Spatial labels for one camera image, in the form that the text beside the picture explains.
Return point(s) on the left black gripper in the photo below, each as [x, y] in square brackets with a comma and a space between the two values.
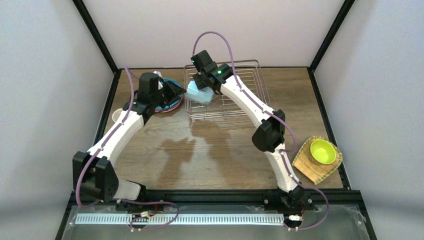
[170, 91]

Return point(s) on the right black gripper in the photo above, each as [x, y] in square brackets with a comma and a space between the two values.
[200, 81]

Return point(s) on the light blue mug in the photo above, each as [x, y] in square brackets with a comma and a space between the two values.
[202, 96]

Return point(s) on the light green mug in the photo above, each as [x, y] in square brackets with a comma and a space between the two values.
[118, 115]

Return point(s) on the yellow-green bowl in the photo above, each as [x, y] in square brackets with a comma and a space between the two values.
[323, 151]

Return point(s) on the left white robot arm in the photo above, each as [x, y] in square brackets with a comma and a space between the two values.
[93, 170]

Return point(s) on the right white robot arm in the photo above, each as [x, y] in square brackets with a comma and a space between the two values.
[270, 124]

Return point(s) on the blue polka dot plate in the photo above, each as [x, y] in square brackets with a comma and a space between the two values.
[172, 91]

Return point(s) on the pink plate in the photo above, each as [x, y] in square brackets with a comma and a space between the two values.
[169, 108]

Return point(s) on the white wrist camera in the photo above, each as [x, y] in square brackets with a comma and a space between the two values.
[160, 79]

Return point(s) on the black aluminium frame rail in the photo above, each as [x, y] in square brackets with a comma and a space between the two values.
[271, 197]

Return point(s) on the white slotted cable duct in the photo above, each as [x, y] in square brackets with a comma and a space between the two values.
[269, 219]

